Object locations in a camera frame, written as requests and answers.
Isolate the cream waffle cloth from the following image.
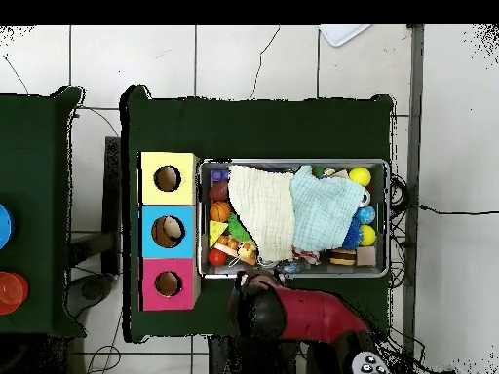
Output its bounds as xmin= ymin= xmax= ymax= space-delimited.
xmin=227 ymin=164 xmax=296 ymax=263

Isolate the mint waffle cloth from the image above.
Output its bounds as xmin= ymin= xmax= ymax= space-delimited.
xmin=289 ymin=165 xmax=367 ymax=252

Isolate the wooden box with three holes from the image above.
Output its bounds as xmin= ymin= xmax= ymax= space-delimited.
xmin=138 ymin=151 xmax=202 ymax=312

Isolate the orange toy basketball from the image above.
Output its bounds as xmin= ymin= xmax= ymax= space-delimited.
xmin=209 ymin=201 xmax=232 ymax=223

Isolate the brown toy football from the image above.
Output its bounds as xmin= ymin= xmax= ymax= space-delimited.
xmin=208 ymin=180 xmax=230 ymax=203

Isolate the dark green tablecloth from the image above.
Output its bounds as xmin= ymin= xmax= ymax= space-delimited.
xmin=0 ymin=86 xmax=87 ymax=338
xmin=120 ymin=84 xmax=395 ymax=344

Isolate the toy burger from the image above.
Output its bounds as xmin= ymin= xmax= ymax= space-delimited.
xmin=328 ymin=247 xmax=358 ymax=267

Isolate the blue spiky pom ball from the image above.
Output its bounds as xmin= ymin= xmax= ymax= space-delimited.
xmin=341 ymin=217 xmax=364 ymax=251

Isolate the yellow ball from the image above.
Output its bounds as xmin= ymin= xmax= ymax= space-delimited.
xmin=359 ymin=224 xmax=377 ymax=247
xmin=348 ymin=167 xmax=372 ymax=187

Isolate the blue globe ball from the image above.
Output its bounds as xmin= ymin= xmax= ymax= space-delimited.
xmin=356 ymin=205 xmax=376 ymax=225

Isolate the wooden block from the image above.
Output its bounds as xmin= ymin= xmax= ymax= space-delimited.
xmin=356 ymin=245 xmax=378 ymax=267

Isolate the white tray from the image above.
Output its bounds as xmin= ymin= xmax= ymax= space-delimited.
xmin=318 ymin=24 xmax=371 ymax=48

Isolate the blue disc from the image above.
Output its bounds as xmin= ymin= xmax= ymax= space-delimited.
xmin=0 ymin=204 xmax=16 ymax=250

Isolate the red disc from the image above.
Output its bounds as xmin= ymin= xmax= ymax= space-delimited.
xmin=0 ymin=271 xmax=29 ymax=316

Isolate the wire mesh bin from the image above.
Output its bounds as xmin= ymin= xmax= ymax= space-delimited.
xmin=197 ymin=157 xmax=391 ymax=280

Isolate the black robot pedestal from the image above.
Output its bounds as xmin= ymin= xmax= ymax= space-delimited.
xmin=208 ymin=335 xmax=313 ymax=374

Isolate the grey floor rail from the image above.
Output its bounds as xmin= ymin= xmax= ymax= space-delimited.
xmin=401 ymin=24 xmax=425 ymax=374

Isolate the black cable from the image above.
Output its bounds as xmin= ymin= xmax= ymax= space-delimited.
xmin=418 ymin=204 xmax=499 ymax=216

